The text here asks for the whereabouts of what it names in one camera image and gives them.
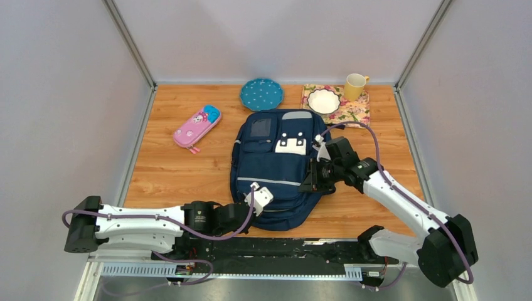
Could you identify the white scalloped bowl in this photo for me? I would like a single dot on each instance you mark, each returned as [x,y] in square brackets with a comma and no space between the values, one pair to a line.
[324,102]

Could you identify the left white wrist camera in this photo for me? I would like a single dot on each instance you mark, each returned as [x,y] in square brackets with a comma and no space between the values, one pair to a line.
[259,198]

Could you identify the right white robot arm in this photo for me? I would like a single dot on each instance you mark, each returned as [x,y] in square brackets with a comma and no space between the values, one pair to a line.
[415,216]

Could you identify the pink cartoon pencil case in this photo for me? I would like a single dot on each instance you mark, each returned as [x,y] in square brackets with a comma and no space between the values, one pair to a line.
[196,127]

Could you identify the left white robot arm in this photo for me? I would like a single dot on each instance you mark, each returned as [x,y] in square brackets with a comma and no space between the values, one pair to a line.
[93,225]

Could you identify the blue polka dot plate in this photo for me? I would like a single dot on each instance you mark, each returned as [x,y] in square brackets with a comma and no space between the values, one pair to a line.
[261,94]

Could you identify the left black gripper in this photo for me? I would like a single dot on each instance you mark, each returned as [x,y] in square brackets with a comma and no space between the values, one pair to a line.
[246,229]

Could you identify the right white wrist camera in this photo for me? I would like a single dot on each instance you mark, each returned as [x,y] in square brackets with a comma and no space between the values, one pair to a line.
[319,144]

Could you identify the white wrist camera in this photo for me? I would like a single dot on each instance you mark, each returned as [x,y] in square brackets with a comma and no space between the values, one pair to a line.
[259,198]
[319,144]

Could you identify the yellow ceramic mug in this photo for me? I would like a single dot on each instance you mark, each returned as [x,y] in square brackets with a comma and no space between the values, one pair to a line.
[354,86]

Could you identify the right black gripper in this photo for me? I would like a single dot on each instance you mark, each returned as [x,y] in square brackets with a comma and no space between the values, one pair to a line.
[312,183]

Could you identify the navy blue student backpack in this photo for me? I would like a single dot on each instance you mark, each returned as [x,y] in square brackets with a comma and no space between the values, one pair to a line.
[274,149]

